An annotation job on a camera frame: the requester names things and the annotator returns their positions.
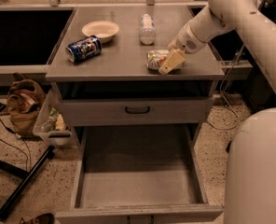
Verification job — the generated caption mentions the clear plastic storage bin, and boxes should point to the clear plastic storage bin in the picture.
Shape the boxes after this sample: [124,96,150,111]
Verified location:
[33,90,74,147]

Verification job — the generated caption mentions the closed grey upper drawer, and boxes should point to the closed grey upper drawer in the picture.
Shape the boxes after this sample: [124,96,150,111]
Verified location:
[59,97,214,126]

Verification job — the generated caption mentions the black tripod legs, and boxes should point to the black tripod legs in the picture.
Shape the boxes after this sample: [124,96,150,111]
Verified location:
[0,146,55,220]

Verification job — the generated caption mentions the grey drawer cabinet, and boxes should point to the grey drawer cabinet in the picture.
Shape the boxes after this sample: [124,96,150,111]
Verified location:
[45,5,226,224]

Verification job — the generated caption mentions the black cable on floor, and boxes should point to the black cable on floor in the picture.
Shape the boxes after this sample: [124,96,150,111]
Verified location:
[0,114,33,172]

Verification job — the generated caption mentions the open grey lower drawer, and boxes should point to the open grey lower drawer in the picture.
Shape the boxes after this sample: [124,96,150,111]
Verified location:
[56,124,223,224]

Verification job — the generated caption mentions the white green 7up can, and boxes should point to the white green 7up can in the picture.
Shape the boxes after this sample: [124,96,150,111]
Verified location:
[147,49,170,71]

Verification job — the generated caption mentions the white cable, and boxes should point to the white cable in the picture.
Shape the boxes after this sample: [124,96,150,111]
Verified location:
[206,44,248,133]

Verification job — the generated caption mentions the blue soda can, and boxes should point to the blue soda can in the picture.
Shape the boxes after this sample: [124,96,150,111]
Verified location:
[66,35,103,63]

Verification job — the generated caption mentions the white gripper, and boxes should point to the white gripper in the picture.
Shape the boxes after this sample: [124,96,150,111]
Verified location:
[159,22,206,75]

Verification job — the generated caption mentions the clear plastic water bottle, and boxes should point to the clear plastic water bottle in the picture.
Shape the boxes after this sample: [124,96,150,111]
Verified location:
[139,14,156,45]

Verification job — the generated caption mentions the brown paper bag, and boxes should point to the brown paper bag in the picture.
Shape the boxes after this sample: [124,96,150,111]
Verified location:
[7,73,46,138]

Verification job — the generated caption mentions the white paper bowl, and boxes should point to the white paper bowl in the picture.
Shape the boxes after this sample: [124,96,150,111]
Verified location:
[81,21,119,44]

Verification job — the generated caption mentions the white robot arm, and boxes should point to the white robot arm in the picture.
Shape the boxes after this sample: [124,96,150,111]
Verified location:
[169,0,276,224]

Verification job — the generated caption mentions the brown object at floor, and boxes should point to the brown object at floor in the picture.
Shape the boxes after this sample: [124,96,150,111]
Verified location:
[19,213,55,224]

